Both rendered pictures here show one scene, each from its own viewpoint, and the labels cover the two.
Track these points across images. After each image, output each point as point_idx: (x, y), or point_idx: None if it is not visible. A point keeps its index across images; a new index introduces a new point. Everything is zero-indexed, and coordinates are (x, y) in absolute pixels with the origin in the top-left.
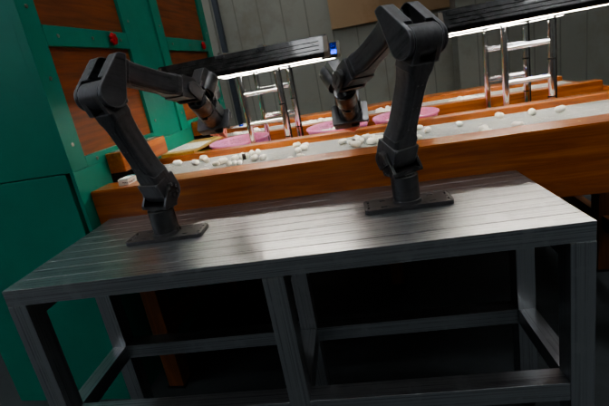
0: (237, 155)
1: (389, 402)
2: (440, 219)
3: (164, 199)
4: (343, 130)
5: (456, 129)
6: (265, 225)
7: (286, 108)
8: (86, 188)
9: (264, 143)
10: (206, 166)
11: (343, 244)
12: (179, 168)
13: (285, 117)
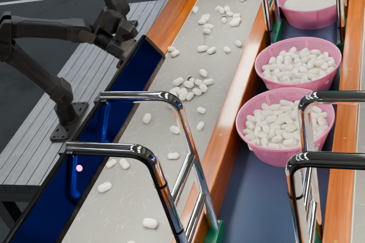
0: (252, 12)
1: None
2: (37, 132)
3: None
4: (243, 67)
5: (164, 153)
6: (101, 66)
7: (263, 3)
8: None
9: (255, 19)
10: (227, 4)
11: (47, 97)
12: None
13: (263, 11)
